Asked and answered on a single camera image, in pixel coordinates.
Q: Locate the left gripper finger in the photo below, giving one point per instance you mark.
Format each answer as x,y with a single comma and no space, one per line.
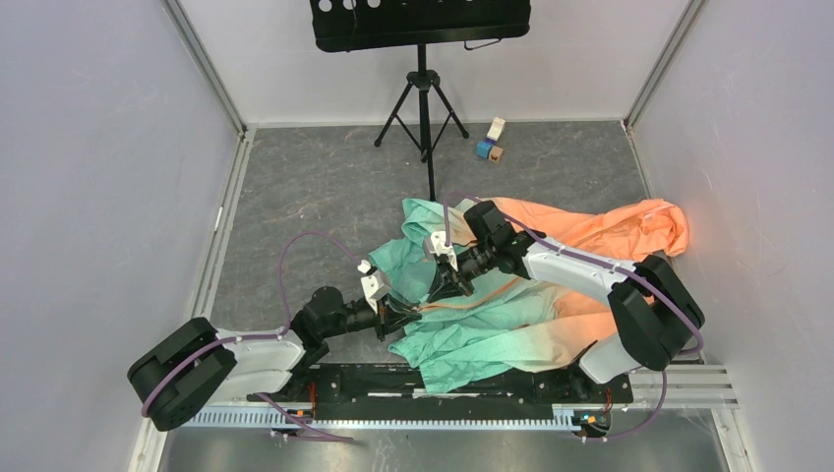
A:
400,309
391,325

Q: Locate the green and orange jacket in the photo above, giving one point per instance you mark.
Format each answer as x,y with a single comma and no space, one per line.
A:
509,322

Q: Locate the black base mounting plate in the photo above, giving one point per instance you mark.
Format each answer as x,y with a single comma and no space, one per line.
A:
366,391

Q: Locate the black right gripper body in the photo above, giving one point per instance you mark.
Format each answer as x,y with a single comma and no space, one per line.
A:
476,261

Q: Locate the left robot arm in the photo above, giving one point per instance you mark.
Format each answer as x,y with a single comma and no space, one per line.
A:
199,364

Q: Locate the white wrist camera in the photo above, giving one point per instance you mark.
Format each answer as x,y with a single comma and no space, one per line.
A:
375,284
438,245

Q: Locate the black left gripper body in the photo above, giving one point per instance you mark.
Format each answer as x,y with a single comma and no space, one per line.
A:
360,316

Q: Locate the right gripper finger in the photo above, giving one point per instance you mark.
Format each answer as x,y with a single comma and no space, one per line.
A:
461,284
444,284

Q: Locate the white toy block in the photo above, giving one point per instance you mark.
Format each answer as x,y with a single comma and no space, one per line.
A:
496,129

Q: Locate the grey slotted cable duct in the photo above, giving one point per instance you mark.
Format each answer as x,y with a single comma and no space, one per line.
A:
239,417

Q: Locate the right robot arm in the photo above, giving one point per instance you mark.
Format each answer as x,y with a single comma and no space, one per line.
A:
656,318

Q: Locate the black music stand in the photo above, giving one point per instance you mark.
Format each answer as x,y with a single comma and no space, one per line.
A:
423,110

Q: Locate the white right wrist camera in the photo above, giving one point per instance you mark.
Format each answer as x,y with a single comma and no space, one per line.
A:
438,245

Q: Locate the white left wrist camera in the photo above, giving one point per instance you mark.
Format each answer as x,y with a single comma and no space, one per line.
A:
375,284

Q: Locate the blue toy cube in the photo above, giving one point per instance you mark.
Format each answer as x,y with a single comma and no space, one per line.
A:
483,149

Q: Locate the brown wooden toy cube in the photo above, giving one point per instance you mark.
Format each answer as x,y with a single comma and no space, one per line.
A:
495,154

